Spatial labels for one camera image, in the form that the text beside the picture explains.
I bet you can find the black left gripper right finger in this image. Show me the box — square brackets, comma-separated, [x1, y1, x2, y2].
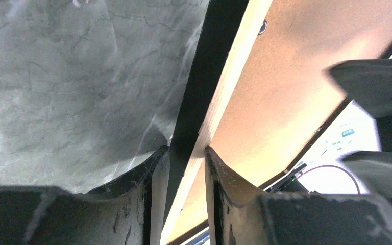
[205, 147, 392, 244]

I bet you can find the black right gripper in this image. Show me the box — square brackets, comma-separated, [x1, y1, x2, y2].
[328, 59, 392, 203]

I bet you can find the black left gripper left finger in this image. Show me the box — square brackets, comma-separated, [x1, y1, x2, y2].
[0, 145, 169, 244]

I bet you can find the brown backing board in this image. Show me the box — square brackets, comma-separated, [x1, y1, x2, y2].
[161, 1, 392, 244]

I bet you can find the wooden picture frame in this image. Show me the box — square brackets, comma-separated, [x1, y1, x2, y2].
[150, 0, 392, 245]

